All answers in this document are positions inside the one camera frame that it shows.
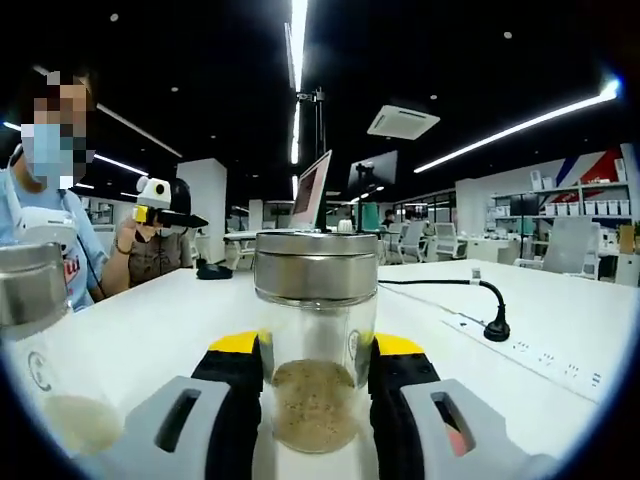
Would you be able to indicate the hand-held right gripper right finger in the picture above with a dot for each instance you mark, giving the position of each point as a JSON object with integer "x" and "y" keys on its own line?
{"x": 415, "y": 430}

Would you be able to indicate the small black monitor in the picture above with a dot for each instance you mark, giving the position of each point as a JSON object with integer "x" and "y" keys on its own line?
{"x": 524, "y": 204}

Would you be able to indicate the black stand pole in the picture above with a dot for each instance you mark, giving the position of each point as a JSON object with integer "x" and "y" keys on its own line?
{"x": 320, "y": 150}

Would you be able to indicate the seasoning bottle brown contents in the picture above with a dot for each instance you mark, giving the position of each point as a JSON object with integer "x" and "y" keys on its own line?
{"x": 315, "y": 280}

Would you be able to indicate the person in blue shirt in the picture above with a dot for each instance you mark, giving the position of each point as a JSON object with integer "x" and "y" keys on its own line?
{"x": 85, "y": 235}

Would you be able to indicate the ceiling air conditioner unit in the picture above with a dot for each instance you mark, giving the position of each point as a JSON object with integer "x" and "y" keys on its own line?
{"x": 402, "y": 121}

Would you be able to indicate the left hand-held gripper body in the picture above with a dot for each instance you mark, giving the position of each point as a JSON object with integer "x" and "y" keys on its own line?
{"x": 152, "y": 192}

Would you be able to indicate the grey mesh office chair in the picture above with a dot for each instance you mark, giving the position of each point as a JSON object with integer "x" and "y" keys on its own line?
{"x": 570, "y": 245}

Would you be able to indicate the silver laptop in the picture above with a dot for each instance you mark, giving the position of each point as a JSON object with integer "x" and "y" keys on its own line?
{"x": 312, "y": 190}

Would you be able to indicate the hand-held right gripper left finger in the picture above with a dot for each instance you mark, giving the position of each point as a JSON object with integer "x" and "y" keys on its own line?
{"x": 150, "y": 440}

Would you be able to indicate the person's left hand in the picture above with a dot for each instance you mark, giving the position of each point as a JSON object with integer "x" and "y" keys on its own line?
{"x": 131, "y": 237}

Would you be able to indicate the seasoning bottle beige contents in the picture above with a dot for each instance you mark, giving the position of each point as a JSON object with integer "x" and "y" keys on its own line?
{"x": 30, "y": 285}

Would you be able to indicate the ceiling light strip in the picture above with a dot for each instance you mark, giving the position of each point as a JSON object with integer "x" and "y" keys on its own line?
{"x": 140, "y": 130}
{"x": 298, "y": 50}
{"x": 515, "y": 127}

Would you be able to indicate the dark hanging monitor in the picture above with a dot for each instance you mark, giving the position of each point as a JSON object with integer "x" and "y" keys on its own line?
{"x": 372, "y": 170}

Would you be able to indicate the shelf with white boxes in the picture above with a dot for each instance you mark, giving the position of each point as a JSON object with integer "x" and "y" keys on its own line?
{"x": 575, "y": 205}

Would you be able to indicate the black flat device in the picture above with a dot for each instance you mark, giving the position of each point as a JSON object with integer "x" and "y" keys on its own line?
{"x": 212, "y": 272}

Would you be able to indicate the white chest device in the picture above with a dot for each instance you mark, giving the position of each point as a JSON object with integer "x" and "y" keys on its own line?
{"x": 40, "y": 222}

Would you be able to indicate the recessed desk socket strip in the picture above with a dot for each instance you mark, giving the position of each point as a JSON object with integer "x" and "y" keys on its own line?
{"x": 540, "y": 355}

